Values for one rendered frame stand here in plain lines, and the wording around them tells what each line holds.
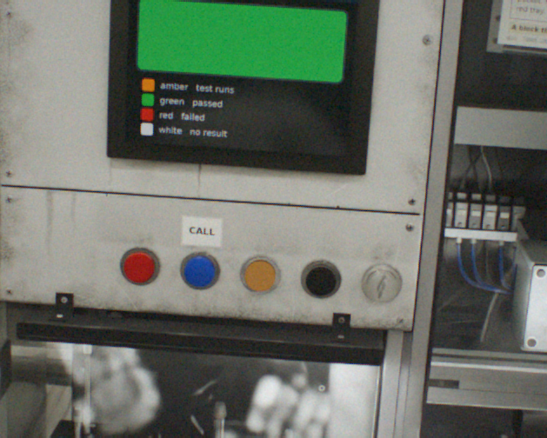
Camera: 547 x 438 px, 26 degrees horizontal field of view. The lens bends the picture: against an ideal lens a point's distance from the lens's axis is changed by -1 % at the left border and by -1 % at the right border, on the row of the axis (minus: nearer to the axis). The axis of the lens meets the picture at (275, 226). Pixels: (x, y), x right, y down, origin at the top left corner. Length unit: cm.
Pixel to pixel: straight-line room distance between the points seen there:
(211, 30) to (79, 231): 24
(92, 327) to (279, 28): 34
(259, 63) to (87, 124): 18
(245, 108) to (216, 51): 6
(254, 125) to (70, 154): 19
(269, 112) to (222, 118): 4
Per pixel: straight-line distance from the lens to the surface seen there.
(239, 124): 111
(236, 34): 110
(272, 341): 115
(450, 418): 172
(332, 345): 115
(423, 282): 118
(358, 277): 117
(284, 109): 110
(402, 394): 123
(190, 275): 116
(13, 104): 117
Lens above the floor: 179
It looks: 16 degrees down
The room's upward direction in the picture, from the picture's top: 4 degrees clockwise
